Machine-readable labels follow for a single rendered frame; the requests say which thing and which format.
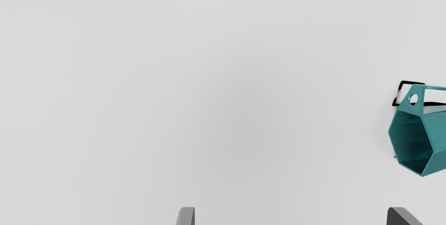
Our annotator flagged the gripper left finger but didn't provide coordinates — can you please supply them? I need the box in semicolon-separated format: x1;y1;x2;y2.
176;207;195;225

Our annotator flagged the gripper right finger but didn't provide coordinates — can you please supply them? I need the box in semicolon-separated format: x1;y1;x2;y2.
387;207;423;225

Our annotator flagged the teal faceted mug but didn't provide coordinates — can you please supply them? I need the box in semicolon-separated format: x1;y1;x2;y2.
388;84;446;177

